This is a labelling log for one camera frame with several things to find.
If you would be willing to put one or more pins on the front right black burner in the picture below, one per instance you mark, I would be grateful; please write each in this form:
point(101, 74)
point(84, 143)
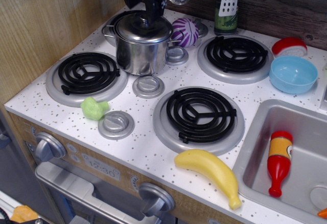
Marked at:
point(198, 118)

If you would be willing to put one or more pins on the grey stove top knob middle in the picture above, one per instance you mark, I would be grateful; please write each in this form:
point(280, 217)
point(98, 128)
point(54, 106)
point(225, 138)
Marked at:
point(148, 87)

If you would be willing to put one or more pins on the light blue bowl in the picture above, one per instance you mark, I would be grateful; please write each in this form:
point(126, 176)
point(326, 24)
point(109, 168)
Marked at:
point(292, 74)

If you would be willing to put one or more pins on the grey oven door handle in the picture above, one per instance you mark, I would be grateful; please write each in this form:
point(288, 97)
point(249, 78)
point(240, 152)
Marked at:
point(81, 192)

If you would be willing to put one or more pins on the silver sink basin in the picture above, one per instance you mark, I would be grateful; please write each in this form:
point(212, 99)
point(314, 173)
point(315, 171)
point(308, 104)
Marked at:
point(304, 189)

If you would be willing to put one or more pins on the grey stove top knob rear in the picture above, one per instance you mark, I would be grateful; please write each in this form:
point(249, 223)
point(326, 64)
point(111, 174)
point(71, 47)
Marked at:
point(202, 28)

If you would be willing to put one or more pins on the left oven dial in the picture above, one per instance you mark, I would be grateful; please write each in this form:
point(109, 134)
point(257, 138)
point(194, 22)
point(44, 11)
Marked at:
point(48, 147)

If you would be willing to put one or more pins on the front left black burner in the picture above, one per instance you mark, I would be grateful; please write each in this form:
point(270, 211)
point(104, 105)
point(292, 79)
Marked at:
point(88, 74)

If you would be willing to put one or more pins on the back right black burner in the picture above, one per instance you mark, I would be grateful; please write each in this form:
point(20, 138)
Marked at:
point(235, 59)

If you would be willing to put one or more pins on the right oven dial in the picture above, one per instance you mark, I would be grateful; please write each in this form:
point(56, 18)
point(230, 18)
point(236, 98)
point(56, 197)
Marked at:
point(154, 199)

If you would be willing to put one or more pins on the green toy broccoli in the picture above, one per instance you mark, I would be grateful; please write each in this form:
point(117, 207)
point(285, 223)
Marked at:
point(92, 109)

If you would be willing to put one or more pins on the red toy ketchup bottle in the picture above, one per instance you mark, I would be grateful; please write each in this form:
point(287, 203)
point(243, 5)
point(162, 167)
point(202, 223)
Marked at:
point(279, 160)

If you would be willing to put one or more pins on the purple striped toy ball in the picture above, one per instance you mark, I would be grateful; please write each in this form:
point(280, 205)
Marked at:
point(185, 32)

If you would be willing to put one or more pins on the green can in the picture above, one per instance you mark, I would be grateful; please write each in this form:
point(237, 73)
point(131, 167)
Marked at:
point(224, 24)

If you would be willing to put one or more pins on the orange toy carrot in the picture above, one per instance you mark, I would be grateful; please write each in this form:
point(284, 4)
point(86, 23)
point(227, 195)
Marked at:
point(322, 213)

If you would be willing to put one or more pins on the grey stove top knob front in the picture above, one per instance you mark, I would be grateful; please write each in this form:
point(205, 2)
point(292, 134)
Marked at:
point(116, 125)

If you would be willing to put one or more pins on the steel pot lid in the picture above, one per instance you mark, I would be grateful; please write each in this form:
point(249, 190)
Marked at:
point(136, 28)

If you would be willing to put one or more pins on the yellow toy banana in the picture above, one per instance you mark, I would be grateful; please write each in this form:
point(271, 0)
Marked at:
point(210, 166)

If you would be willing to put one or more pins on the white slotted spatula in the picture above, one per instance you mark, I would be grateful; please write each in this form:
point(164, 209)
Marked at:
point(228, 8)

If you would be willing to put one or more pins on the orange object on floor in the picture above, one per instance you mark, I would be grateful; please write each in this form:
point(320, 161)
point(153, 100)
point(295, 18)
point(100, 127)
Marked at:
point(23, 214)

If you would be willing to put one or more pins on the stainless steel pot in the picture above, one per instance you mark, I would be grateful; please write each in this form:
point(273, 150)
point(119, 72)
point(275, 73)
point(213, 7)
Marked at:
point(141, 59)

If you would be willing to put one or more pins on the oven dial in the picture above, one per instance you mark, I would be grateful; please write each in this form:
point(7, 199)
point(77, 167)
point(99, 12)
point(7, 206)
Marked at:
point(48, 147)
point(154, 199)

